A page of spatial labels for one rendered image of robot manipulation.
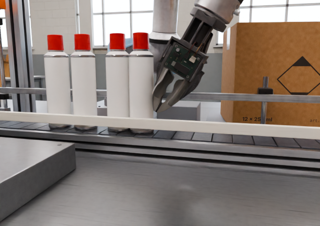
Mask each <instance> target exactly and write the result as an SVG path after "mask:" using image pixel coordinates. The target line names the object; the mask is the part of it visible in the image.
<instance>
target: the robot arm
mask: <svg viewBox="0 0 320 226"><path fill-rule="evenodd" d="M243 1H244V0H195V2H194V6H195V7H193V9H192V10H191V12H190V15H192V16H193V18H192V20H191V22H190V24H189V25H188V27H187V29H186V31H185V32H184V34H183V36H182V38H181V39H180V37H179V36H178V34H177V22H178V10H179V0H153V20H152V32H151V33H150V34H149V48H150V49H149V52H151V53H152V54H153V55H154V57H153V62H154V75H157V78H156V83H155V85H154V89H153V92H152V94H153V108H154V111H155V112H157V113H160V112H163V111H165V110H167V109H169V108H170V107H172V106H173V105H174V104H176V103H177V102H178V101H180V100H181V99H182V98H184V97H185V96H187V95H188V94H190V93H191V92H192V91H193V90H194V89H195V88H196V87H197V86H198V85H199V83H200V80H201V78H202V76H203V75H204V74H205V72H203V71H202V69H203V66H204V64H207V59H208V57H209V56H208V55H206V54H207V51H208V48H209V45H210V42H211V39H212V37H213V33H212V30H213V29H215V30H217V31H219V32H221V33H223V32H224V31H225V29H226V27H227V26H226V24H230V22H231V20H232V19H233V15H234V14H235V15H236V16H238V15H239V14H240V10H238V8H239V7H240V5H241V4H242V3H243ZM125 42H126V49H125V51H126V52H127V53H128V54H130V53H131V52H133V38H125ZM173 74H177V75H179V76H181V77H182V78H184V79H179V80H177V81H176V82H175V84H174V88H173V91H172V92H171V93H170V94H169V95H168V96H167V99H166V100H165V102H162V97H163V96H164V94H166V88H167V86H168V85H169V84H170V83H172V81H173V80H174V75H173Z"/></svg>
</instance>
